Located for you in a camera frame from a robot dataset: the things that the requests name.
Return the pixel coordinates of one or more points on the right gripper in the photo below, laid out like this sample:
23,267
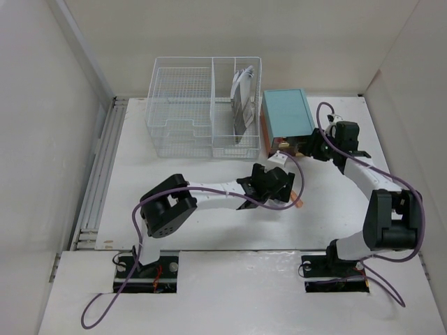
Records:
311,146

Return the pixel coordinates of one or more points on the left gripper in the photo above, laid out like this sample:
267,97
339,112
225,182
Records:
282,194

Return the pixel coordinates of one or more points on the brown drawer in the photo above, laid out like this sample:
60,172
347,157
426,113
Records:
290,145

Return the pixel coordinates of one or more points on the teal drawer box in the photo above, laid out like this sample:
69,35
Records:
285,113

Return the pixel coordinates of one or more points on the grey setup guide booklet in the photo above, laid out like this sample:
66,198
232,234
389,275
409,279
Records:
239,97

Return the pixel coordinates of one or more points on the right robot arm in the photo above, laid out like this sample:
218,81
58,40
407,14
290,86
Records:
394,220

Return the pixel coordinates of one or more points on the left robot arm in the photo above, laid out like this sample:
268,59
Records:
166,207

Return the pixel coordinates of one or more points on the orange transparent case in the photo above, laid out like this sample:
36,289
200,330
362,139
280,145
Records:
295,199

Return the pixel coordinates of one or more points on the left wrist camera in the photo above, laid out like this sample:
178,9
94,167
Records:
278,159

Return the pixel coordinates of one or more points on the white wire mesh organizer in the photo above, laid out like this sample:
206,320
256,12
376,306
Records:
189,113

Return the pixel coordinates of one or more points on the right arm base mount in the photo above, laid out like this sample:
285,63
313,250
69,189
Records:
321,276

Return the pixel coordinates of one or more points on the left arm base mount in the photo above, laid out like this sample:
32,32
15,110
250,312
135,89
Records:
159,277

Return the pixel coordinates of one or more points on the aluminium rail frame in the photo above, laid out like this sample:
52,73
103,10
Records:
87,222

